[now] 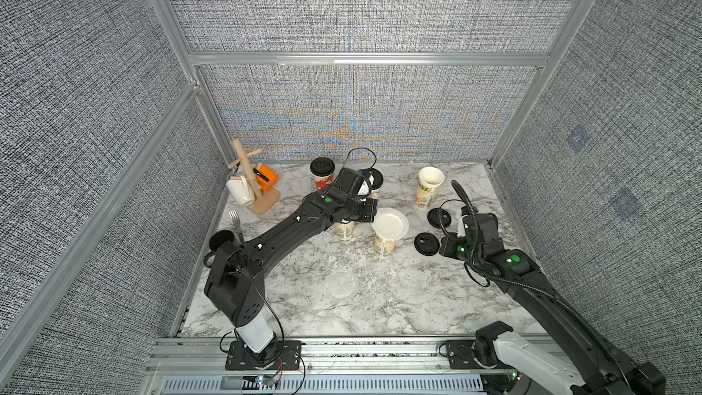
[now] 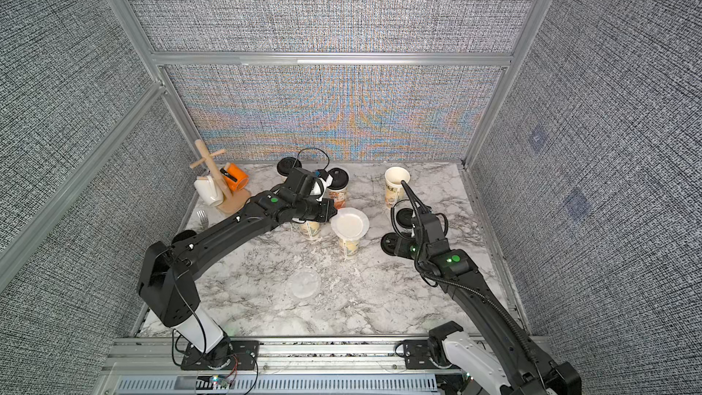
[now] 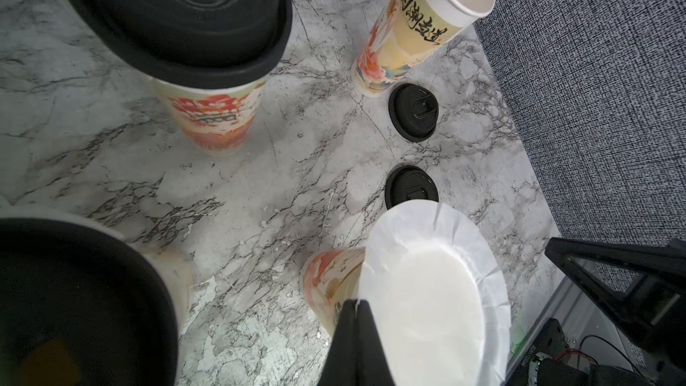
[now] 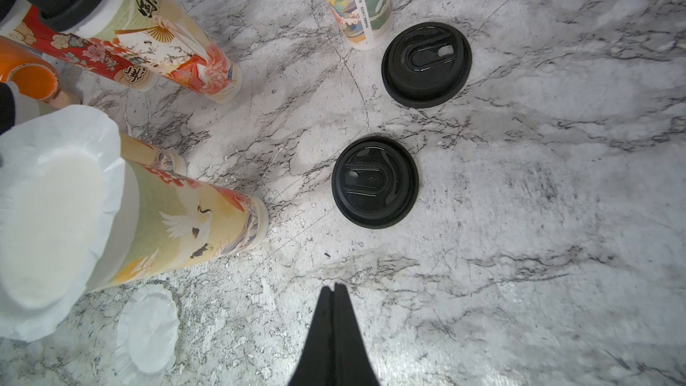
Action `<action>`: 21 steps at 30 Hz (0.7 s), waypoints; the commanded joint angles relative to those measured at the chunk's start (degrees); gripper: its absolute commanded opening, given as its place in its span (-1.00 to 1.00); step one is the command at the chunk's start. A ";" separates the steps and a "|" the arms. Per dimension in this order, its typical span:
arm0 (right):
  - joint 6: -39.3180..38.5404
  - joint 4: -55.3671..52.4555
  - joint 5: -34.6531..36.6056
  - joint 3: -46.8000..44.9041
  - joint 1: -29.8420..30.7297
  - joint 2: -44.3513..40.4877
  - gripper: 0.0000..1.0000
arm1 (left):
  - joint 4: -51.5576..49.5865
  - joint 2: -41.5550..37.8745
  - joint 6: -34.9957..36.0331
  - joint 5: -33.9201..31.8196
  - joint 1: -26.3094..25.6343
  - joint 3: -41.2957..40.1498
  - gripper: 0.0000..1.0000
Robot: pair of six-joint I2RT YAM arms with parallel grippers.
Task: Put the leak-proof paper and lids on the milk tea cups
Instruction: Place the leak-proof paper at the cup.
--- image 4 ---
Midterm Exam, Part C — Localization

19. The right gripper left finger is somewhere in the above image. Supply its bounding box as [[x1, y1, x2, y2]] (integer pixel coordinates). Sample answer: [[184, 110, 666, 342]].
[[289, 287, 335, 386]]

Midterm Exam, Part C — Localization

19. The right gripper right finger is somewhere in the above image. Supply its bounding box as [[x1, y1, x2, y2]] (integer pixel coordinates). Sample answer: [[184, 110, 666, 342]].
[[333, 283, 380, 386]]

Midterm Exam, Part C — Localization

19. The white leak-proof paper disc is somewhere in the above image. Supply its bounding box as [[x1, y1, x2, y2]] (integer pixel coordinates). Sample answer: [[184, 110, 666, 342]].
[[115, 284, 180, 385], [1, 105, 126, 342]]

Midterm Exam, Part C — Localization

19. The red white paper cup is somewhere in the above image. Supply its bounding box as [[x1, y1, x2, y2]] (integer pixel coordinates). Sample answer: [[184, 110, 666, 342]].
[[69, 0, 243, 104]]

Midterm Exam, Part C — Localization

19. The red paper milk tea cup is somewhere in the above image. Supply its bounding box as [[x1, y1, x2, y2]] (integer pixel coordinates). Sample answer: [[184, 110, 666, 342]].
[[0, 0, 159, 93]]

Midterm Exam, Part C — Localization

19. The black cup lid back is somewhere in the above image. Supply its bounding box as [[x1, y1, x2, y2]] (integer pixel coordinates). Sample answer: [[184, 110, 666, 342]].
[[381, 21, 473, 109]]

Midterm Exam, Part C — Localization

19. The orange mug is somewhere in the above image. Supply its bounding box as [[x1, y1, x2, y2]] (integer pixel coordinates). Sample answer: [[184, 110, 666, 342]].
[[1, 37, 82, 109]]

